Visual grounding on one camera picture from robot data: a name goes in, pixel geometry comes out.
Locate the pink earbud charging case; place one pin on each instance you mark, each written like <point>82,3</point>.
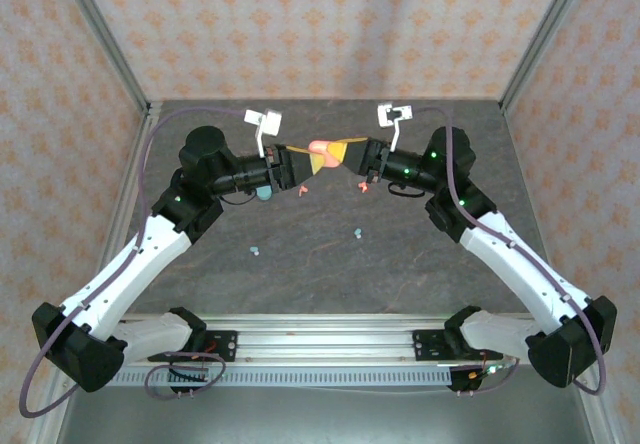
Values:
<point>322,151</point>

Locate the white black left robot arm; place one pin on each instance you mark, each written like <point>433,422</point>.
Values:
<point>125,274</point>

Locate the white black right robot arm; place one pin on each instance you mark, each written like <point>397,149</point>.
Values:
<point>530,274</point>

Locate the grey metal panel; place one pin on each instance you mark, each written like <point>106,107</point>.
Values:
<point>325,414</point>

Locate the aluminium side frame rail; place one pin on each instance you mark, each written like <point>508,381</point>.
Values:
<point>600,424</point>
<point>131,174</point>

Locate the aluminium frame post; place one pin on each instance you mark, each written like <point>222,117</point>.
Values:
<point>107,44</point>
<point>545,29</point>

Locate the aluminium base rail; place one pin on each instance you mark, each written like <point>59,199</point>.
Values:
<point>325,339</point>

